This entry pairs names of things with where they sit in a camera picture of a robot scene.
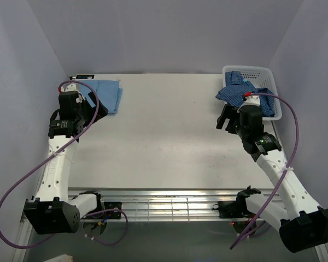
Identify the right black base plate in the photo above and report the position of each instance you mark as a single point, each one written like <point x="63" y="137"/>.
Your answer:
<point x="227" y="209"/>

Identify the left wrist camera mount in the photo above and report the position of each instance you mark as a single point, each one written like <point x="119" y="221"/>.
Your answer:
<point x="71" y="88"/>

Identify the small black label device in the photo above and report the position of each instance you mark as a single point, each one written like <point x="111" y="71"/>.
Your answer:
<point x="84" y="77"/>

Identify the blue plaid long sleeve shirt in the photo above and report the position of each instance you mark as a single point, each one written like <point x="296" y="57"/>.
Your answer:
<point x="237" y="85"/>

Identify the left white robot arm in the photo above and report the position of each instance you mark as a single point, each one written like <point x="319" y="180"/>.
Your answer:
<point x="52" y="212"/>

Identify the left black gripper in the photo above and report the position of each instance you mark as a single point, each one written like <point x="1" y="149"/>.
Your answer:
<point x="101" y="111"/>

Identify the white plastic basket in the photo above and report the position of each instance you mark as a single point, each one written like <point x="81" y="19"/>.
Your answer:
<point x="260" y="77"/>

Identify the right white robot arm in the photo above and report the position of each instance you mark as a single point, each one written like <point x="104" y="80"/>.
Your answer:
<point x="302" y="223"/>

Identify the folded light blue shirt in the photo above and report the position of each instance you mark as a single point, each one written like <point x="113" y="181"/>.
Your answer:
<point x="108" y="92"/>

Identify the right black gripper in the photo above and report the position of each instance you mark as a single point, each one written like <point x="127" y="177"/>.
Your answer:
<point x="229" y="112"/>

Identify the aluminium rail frame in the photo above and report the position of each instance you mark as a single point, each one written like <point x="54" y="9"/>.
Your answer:
<point x="169" y="225"/>

